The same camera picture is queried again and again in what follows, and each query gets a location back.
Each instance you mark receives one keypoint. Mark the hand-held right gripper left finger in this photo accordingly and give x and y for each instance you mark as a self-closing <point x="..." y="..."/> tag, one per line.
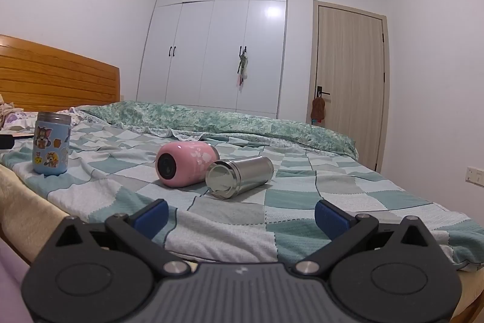
<point x="153" y="217"/>

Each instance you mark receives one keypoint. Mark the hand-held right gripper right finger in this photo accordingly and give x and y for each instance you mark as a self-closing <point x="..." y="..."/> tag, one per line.
<point x="329" y="217"/>

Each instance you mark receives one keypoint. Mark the pink thermos bottle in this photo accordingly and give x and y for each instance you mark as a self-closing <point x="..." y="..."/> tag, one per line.
<point x="184" y="164"/>

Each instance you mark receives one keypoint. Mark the stainless steel cup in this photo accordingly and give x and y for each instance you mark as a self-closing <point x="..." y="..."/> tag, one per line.
<point x="238" y="171"/>

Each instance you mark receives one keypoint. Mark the blue cartoon cup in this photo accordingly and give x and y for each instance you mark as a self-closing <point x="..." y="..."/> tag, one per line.
<point x="51" y="143"/>

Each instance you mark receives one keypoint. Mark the checkered bed blanket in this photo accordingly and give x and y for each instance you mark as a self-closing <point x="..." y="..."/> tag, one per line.
<point x="242" y="205"/>

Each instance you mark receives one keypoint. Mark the green floral quilt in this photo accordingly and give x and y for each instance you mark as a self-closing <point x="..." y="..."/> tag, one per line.
<point x="242" y="122"/>

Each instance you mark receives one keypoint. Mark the wooden door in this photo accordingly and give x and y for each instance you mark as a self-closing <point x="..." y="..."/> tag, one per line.
<point x="349" y="81"/>

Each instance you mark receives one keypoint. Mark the floral pillow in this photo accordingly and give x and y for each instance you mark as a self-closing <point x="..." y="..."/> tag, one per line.
<point x="13" y="118"/>

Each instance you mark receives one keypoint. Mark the wooden headboard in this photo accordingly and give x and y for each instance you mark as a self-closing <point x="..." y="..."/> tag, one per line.
<point x="56" y="75"/>

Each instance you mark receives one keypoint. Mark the hanging key bundle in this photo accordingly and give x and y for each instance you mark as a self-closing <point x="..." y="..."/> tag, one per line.
<point x="242" y="67"/>

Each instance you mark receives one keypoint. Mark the white wardrobe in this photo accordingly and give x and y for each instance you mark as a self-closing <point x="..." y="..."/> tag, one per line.
<point x="211" y="39"/>

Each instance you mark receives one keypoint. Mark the wall socket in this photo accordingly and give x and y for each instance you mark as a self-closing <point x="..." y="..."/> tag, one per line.
<point x="475" y="176"/>

